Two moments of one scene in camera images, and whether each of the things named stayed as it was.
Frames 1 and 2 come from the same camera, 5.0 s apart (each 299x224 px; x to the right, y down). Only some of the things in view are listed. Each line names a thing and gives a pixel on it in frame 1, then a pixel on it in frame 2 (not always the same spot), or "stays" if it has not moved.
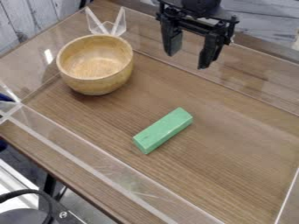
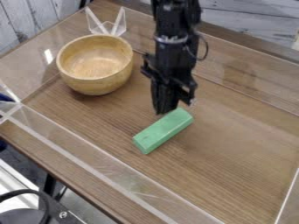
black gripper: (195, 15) to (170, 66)
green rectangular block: (163, 129) stays
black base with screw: (39, 215) stays
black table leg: (51, 184) stays
